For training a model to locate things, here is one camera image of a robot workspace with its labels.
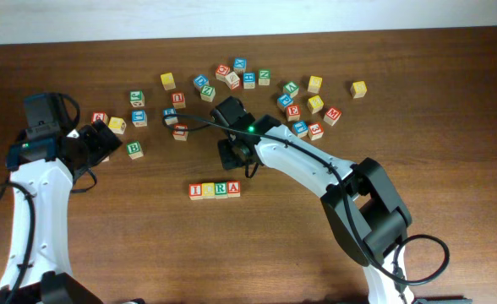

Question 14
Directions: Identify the red A block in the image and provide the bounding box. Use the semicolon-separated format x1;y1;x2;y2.
227;181;241;198

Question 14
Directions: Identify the green R block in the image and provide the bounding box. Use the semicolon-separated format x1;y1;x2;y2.
215;182;228;199

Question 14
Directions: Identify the yellow C block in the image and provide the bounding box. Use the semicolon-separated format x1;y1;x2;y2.
202;182;216;199

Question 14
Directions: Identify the red I block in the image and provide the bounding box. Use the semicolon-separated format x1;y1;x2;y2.
188;183;203;200

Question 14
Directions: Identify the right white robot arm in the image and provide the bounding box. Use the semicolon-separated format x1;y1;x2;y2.
210;96;414;303

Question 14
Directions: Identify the red 6 block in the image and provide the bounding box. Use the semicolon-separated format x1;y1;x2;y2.
91;111;109;124

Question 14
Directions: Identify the red K block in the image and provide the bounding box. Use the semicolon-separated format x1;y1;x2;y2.
172;123;188;141

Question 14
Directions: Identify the blue 1 block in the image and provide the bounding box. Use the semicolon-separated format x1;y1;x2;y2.
292;121;309;138

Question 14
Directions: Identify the green Z block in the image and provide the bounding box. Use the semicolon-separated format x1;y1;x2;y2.
200;85;216;102

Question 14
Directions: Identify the red E block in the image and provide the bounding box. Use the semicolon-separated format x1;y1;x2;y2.
285;105;301;122

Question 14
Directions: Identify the blue P block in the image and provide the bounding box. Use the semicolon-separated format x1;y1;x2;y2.
277;94;293;111

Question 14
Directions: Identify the red and wood block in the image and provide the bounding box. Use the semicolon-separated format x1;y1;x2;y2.
225;72;240;90

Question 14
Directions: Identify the blue H block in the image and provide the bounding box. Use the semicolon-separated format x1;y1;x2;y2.
243;73;256;90

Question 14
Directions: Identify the blue 5 block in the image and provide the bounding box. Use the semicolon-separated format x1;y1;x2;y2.
162;108;178;125

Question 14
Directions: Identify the green N block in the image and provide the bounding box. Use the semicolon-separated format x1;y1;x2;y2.
258;69;270;86

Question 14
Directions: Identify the red 3 block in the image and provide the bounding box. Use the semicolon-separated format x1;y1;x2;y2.
308;122;324;140

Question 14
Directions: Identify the blue D block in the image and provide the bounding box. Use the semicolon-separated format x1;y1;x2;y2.
194;74;209;91

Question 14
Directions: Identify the red U block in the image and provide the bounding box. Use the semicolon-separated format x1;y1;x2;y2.
172;92;186;109

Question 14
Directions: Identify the red C block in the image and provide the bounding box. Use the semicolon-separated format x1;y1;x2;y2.
215;64;231;82

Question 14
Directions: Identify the green V block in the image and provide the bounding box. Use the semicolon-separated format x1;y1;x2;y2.
283;81;299;98

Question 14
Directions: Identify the blue X block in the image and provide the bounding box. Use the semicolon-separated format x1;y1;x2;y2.
232;57;247;73

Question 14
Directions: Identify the yellow block centre right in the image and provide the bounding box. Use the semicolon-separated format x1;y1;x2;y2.
307;95;324;114

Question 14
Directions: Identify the green B block right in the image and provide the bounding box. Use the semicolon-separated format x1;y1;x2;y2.
126;141;144;160

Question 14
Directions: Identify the blue I block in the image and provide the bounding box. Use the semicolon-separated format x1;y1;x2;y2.
131;110;148;128

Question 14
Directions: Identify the yellow block upper left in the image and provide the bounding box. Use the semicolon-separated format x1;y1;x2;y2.
160;73;176;90

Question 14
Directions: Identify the red M block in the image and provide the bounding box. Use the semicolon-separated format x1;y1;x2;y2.
324;107;342;126

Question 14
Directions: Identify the yellow block upper right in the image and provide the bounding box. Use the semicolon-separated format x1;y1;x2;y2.
307;75;323;94

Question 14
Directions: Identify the green J block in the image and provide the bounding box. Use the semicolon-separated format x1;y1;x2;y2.
129;90;145;107

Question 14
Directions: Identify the yellow block far right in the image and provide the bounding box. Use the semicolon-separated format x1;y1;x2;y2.
350;81;368;99

